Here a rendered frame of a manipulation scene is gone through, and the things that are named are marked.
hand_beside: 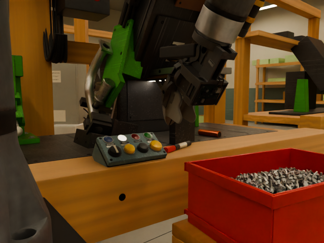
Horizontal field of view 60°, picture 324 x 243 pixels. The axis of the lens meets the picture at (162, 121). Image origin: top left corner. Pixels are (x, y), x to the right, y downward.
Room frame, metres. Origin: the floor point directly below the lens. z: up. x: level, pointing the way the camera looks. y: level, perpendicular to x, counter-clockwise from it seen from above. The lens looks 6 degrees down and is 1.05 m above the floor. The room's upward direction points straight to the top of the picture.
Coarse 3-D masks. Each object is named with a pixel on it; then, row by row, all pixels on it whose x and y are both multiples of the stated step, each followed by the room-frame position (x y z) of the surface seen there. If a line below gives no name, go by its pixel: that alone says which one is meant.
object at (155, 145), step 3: (153, 141) 0.65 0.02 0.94; (156, 141) 0.66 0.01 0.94; (150, 144) 0.64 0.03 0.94; (153, 144) 0.64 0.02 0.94; (156, 144) 0.65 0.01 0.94; (159, 144) 0.65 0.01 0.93; (150, 147) 0.64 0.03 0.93; (153, 147) 0.64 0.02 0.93; (156, 147) 0.64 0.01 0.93; (159, 147) 0.64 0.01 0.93
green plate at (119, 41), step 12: (132, 24) 0.86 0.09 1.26; (120, 36) 0.89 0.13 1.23; (132, 36) 0.87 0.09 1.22; (120, 48) 0.86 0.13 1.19; (132, 48) 0.87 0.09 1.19; (108, 60) 0.91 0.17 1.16; (120, 60) 0.84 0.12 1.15; (132, 60) 0.87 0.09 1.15; (108, 72) 0.89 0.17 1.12; (120, 72) 0.83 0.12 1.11; (132, 72) 0.87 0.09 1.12
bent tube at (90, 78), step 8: (104, 40) 0.92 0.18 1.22; (104, 48) 0.89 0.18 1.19; (96, 56) 0.91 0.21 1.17; (104, 56) 0.91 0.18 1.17; (96, 64) 0.92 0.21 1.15; (88, 72) 0.94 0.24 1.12; (96, 72) 0.94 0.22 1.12; (88, 80) 0.93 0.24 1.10; (88, 88) 0.92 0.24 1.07; (88, 96) 0.89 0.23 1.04; (88, 104) 0.87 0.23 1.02; (96, 112) 0.84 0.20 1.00
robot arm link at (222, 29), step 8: (208, 8) 0.51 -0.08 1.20; (200, 16) 0.48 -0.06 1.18; (208, 16) 0.46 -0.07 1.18; (216, 16) 0.46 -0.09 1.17; (224, 16) 0.52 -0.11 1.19; (200, 24) 0.48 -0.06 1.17; (208, 24) 0.47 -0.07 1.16; (216, 24) 0.46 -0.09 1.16; (224, 24) 0.46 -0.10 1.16; (232, 24) 0.46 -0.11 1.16; (240, 24) 0.47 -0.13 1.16; (200, 32) 0.48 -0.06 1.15; (208, 32) 0.47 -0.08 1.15; (216, 32) 0.46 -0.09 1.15; (224, 32) 0.46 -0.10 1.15; (232, 32) 0.47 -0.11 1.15; (216, 40) 0.47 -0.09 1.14; (224, 40) 0.47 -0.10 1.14; (232, 40) 0.48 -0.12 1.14
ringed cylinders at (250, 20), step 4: (256, 0) 0.89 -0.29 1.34; (260, 0) 0.89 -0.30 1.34; (264, 0) 0.90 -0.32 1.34; (256, 4) 0.90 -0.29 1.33; (260, 4) 0.90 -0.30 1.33; (252, 8) 0.91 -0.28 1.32; (256, 8) 0.91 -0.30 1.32; (252, 12) 0.91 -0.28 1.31; (256, 12) 0.92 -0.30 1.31; (248, 16) 0.92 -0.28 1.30; (252, 16) 0.92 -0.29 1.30; (248, 20) 0.92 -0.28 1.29; (252, 20) 0.93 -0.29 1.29; (244, 24) 0.93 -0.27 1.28; (248, 24) 0.93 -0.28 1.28; (244, 28) 0.94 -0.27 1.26; (248, 28) 0.95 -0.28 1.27; (240, 32) 0.95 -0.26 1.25; (244, 32) 0.95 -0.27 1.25; (240, 36) 0.96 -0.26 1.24; (244, 36) 0.96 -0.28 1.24
